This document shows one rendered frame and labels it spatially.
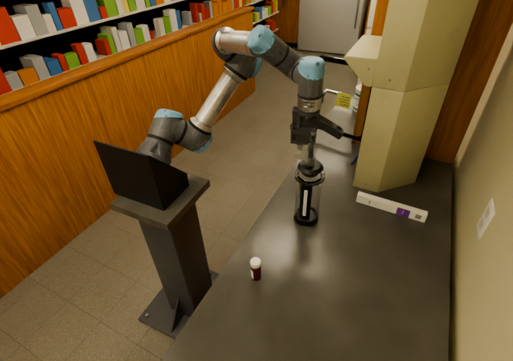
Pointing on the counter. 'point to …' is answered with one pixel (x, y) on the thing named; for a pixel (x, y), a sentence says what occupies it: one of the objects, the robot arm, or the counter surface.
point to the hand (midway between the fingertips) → (311, 160)
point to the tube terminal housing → (411, 84)
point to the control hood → (364, 58)
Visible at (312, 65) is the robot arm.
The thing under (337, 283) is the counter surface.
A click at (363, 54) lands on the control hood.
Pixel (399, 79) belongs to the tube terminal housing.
